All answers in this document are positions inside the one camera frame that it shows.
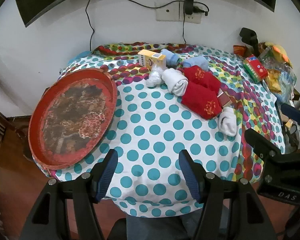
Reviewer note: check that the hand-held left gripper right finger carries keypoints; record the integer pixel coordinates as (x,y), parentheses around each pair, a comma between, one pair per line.
(190,177)

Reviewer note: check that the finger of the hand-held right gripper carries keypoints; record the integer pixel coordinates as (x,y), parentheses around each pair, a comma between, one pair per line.
(261,145)

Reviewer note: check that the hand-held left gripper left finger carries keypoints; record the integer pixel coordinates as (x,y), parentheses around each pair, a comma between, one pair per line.
(107,175)

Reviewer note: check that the small white sock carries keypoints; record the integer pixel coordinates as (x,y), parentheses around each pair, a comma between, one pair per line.
(227,123)

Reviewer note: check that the red round tray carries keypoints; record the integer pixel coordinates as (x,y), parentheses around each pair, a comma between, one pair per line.
(72,120)

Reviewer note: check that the red embroidered sock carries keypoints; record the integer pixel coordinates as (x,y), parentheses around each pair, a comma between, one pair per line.
(202,76)
(200,100)

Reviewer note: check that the large white sock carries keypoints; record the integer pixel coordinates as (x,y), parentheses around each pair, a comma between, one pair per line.
(175,82)

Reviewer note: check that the yellow cardboard box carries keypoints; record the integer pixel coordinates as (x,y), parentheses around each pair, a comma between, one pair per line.
(150,58)

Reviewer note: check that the dark blue pouch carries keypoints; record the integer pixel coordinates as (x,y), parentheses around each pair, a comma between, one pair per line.
(293,113)

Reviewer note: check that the polka dot tablecloth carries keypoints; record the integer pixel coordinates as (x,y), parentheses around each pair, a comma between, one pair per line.
(160,142)

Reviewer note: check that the small brown box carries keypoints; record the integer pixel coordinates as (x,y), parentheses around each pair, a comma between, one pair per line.
(225,100)

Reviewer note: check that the person's blue jeans leg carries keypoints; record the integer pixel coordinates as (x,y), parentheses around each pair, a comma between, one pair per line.
(152,227)

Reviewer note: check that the clear bag of snacks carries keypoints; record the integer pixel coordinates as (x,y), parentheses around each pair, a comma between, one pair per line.
(277,75)

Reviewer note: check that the green and red box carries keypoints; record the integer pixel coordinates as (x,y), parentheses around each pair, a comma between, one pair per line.
(255,67)

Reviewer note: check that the orange snack packet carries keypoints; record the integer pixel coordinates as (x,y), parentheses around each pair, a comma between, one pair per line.
(239,49)

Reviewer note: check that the light blue sock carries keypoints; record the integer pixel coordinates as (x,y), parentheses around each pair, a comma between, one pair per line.
(196,62)
(172,58)

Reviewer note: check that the black power adapter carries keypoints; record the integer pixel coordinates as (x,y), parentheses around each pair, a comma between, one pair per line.
(188,3)

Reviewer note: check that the white wall outlet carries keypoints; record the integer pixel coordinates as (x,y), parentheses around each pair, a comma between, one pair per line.
(196,17)

